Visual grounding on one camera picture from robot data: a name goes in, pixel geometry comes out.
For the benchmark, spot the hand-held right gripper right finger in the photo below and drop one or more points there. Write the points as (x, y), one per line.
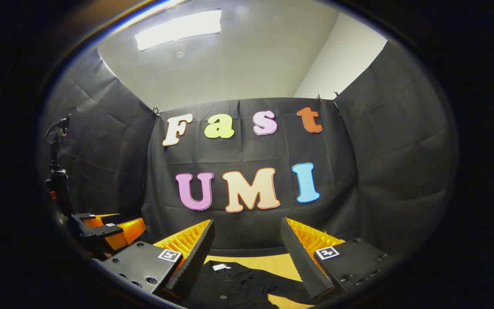
(302, 266)

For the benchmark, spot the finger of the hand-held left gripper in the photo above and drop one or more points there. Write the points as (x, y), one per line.
(101, 219)
(127, 234)

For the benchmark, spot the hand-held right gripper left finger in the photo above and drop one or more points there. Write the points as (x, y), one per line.
(195, 266)

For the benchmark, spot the black shirt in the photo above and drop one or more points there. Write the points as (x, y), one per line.
(238, 283)

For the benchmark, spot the black backdrop cloth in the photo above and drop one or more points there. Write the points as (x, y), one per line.
(247, 150)

